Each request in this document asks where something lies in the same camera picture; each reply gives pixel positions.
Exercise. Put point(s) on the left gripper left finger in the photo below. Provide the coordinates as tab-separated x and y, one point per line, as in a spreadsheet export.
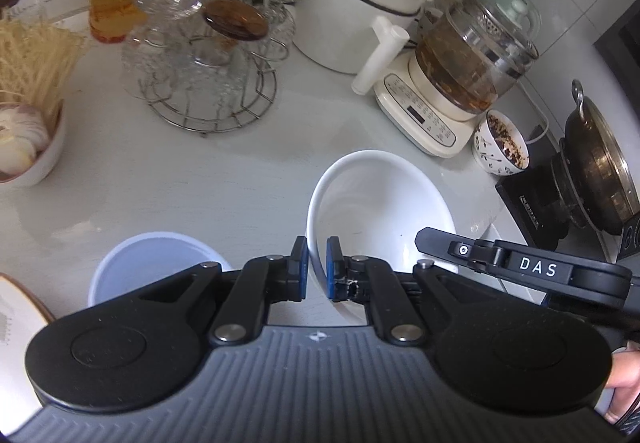
261	282

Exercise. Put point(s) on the black induction cooktop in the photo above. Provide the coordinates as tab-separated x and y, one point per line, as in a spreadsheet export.
530	197

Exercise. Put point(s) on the person's right hand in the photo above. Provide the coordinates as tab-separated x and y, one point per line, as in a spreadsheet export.
624	380

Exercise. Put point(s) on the bowl with onion and mushrooms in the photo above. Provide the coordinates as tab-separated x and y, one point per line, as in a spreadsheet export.
29	152

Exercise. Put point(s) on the wire rack with glass cups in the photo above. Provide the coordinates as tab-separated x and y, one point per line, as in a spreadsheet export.
208	66

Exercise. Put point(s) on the white ceramic bowl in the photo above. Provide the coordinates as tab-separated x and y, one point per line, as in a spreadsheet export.
374	202

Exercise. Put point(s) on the light blue plastic bowl front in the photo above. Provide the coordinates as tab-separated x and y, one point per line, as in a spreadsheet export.
145	258

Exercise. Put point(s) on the large leaf-pattern white bowl plate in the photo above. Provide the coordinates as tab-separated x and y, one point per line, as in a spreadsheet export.
23	315

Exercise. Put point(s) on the glass health kettle with base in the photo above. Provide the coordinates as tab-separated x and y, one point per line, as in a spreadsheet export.
470	57

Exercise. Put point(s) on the patterned bowl with spices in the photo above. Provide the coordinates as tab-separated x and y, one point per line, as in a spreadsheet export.
498	147

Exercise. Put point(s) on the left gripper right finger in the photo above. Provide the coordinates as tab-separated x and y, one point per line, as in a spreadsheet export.
371	282

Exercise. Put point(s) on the steel wok pot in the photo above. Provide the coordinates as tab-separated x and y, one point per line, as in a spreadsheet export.
595	162

